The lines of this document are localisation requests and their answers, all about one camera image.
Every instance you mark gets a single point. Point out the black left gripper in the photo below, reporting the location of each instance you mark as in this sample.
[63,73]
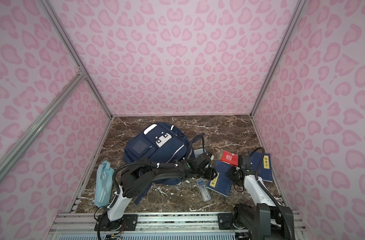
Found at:
[211,175]

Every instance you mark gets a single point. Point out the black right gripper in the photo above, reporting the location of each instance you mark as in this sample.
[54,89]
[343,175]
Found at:
[229,173]

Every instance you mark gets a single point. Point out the blue book yellow label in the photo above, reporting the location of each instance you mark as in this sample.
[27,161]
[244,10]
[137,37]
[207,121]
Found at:
[221,183]
[265,170]

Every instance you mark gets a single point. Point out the navy blue student backpack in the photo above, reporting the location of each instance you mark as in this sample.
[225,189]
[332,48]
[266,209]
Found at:
[160,143]

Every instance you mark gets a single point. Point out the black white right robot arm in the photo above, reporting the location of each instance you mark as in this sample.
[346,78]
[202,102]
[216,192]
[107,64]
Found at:
[267,219]

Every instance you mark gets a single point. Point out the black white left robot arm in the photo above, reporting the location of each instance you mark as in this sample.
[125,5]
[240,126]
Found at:
[131,180]

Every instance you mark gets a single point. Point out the grey blue calculator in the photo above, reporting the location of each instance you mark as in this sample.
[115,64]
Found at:
[198,152]

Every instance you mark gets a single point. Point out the clear plastic pen case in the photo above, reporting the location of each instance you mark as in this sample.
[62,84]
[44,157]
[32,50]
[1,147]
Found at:
[203,190]

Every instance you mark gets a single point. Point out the light blue pencil pouch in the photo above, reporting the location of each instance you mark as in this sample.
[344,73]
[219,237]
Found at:
[103,184]

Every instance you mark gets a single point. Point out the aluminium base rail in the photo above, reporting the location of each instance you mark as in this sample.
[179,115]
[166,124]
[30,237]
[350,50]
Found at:
[150,226]

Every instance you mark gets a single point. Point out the right aluminium corner post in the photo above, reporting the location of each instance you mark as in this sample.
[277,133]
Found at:
[299,10]

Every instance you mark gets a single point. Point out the diagonal aluminium frame bar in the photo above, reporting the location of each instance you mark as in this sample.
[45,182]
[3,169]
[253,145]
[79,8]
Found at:
[10,159]

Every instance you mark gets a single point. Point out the aluminium corner frame post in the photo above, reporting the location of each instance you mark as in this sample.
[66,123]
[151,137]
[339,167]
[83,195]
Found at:
[70,47]

